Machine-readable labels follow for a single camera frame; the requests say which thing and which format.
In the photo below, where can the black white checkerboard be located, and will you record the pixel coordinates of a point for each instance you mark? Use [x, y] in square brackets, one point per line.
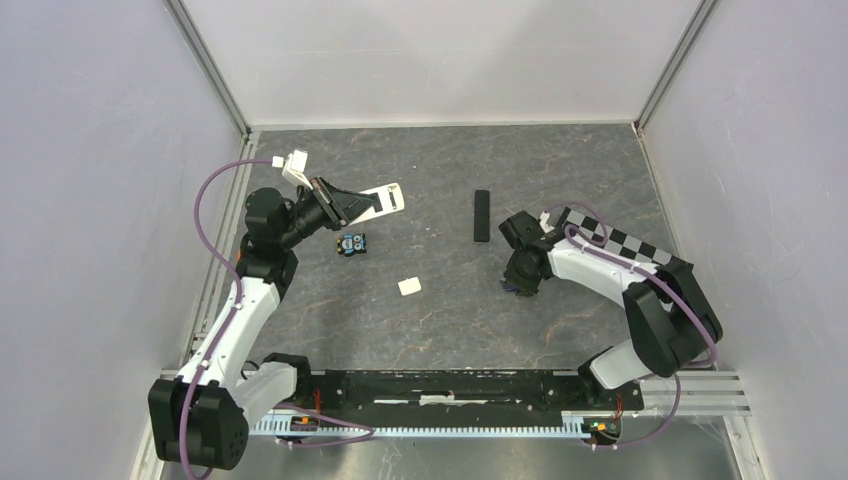
[618, 242]

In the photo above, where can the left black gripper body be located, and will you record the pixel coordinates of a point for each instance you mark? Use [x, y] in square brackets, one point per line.
[337, 215]

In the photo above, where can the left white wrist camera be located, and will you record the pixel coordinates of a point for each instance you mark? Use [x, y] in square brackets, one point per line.
[292, 167]

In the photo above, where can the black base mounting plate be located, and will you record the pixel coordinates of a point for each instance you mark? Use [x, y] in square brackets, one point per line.
[459, 398]

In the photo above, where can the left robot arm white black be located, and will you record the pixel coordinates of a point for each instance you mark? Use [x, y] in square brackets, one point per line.
[201, 417]

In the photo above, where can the black remote control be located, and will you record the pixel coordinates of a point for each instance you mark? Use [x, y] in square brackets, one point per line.
[481, 216]

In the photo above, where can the red white remote control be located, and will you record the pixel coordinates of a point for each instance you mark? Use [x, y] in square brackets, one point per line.
[386, 200]

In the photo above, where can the white remote battery cover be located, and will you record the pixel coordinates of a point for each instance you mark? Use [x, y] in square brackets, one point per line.
[409, 286]

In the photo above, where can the grey slotted cable duct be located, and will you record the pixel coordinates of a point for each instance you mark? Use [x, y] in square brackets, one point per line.
[281, 424]

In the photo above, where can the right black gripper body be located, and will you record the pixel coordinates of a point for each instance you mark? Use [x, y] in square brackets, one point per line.
[517, 274]

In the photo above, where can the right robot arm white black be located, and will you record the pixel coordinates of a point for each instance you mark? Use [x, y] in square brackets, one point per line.
[670, 321]

